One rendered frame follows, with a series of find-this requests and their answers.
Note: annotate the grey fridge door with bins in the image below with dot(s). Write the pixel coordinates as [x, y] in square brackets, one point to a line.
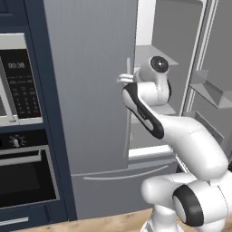
[220, 39]

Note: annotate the silver and black microwave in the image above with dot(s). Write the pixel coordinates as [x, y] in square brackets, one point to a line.
[22, 90]

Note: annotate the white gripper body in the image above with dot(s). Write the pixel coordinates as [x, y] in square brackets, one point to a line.
[126, 79]

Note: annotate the navy blue cabinet unit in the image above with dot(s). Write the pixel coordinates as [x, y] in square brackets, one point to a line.
[51, 105]

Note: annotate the grey fridge body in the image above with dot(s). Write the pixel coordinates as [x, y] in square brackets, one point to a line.
[170, 30]

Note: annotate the grey fridge drawer front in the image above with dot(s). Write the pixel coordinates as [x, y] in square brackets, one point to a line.
[105, 198]

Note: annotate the navy blue cabinet drawer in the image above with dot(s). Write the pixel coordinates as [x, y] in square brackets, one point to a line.
[45, 215]

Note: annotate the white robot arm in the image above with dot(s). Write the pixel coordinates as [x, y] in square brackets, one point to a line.
[196, 145]

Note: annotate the silver oven knob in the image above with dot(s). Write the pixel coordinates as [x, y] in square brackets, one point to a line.
[17, 141]

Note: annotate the grey closed fridge door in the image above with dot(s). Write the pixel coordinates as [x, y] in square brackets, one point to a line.
[90, 90]

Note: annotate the black and silver oven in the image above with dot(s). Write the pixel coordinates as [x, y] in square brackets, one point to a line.
[27, 181]

